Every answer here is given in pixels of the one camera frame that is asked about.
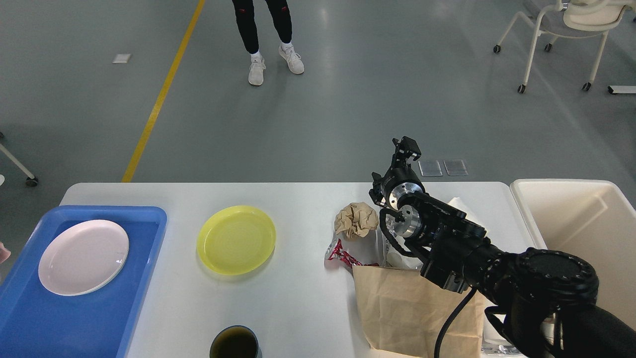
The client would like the black cable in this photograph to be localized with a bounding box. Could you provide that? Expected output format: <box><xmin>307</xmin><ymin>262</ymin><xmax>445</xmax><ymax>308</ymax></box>
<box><xmin>434</xmin><ymin>288</ymin><xmax>478</xmax><ymax>358</ymax></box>

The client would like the white round plate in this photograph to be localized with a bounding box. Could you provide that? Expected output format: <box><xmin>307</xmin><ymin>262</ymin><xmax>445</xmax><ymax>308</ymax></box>
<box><xmin>38</xmin><ymin>219</ymin><xmax>130</xmax><ymax>296</ymax></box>

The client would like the blue plastic tray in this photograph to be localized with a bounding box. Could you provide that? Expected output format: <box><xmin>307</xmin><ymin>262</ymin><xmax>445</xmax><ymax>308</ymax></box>
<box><xmin>0</xmin><ymin>205</ymin><xmax>167</xmax><ymax>358</ymax></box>

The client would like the floor outlet plate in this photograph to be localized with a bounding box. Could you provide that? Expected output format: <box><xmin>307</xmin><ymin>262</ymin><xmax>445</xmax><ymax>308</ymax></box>
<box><xmin>418</xmin><ymin>160</ymin><xmax>443</xmax><ymax>177</ymax></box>
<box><xmin>443</xmin><ymin>159</ymin><xmax>469</xmax><ymax>176</ymax></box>

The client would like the floor outlet plate right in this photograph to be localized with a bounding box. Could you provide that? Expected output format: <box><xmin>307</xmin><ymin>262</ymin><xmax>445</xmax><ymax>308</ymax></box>
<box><xmin>443</xmin><ymin>159</ymin><xmax>469</xmax><ymax>176</ymax></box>

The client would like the person in black trousers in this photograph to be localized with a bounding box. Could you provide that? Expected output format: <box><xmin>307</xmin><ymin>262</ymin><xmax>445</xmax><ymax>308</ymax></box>
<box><xmin>232</xmin><ymin>0</ymin><xmax>305</xmax><ymax>87</ymax></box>

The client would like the white chair on casters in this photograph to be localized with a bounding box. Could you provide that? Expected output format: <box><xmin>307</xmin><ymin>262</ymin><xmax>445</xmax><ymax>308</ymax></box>
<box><xmin>493</xmin><ymin>0</ymin><xmax>635</xmax><ymax>93</ymax></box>

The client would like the brown paper bag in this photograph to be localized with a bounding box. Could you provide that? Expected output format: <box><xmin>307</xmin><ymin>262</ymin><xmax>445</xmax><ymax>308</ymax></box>
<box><xmin>353</xmin><ymin>267</ymin><xmax>485</xmax><ymax>358</ymax></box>

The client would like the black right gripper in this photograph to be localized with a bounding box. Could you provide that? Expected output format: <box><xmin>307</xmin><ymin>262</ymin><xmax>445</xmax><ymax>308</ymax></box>
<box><xmin>369</xmin><ymin>136</ymin><xmax>426</xmax><ymax>208</ymax></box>

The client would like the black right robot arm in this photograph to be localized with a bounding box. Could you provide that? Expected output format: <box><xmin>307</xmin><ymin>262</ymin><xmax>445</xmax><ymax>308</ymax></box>
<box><xmin>369</xmin><ymin>136</ymin><xmax>636</xmax><ymax>358</ymax></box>

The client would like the red white snack wrapper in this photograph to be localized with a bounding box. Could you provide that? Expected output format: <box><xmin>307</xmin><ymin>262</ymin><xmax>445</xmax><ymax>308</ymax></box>
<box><xmin>324</xmin><ymin>238</ymin><xmax>364</xmax><ymax>268</ymax></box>

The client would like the beige plastic bin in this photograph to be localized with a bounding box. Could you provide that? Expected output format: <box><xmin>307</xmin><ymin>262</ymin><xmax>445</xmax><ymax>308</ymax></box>
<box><xmin>510</xmin><ymin>179</ymin><xmax>636</xmax><ymax>328</ymax></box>

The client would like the pink mug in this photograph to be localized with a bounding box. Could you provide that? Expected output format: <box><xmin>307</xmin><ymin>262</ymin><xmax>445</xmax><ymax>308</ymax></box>
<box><xmin>0</xmin><ymin>242</ymin><xmax>11</xmax><ymax>264</ymax></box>

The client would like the floor outlet plate left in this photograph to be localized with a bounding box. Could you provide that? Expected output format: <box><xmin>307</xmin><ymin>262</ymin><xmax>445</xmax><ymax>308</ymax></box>
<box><xmin>418</xmin><ymin>160</ymin><xmax>443</xmax><ymax>177</ymax></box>

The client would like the crumpled brown paper ball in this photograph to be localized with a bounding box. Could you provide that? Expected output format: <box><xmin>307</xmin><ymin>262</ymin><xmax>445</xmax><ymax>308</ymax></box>
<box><xmin>334</xmin><ymin>202</ymin><xmax>379</xmax><ymax>241</ymax></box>

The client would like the yellow plastic plate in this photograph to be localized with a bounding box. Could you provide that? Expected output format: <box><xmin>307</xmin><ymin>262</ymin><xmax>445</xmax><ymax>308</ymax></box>
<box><xmin>197</xmin><ymin>205</ymin><xmax>277</xmax><ymax>275</ymax></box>

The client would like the white bar on floor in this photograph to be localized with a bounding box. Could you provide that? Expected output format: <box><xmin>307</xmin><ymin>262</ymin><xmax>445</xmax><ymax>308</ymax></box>
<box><xmin>607</xmin><ymin>85</ymin><xmax>636</xmax><ymax>95</ymax></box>

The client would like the chair leg with caster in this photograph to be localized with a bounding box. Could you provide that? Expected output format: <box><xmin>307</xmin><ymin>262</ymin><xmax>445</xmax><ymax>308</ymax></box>
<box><xmin>0</xmin><ymin>143</ymin><xmax>39</xmax><ymax>187</ymax></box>

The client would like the dark green mug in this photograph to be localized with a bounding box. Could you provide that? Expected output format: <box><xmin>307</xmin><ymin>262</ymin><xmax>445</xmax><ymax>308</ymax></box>
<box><xmin>209</xmin><ymin>325</ymin><xmax>263</xmax><ymax>358</ymax></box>

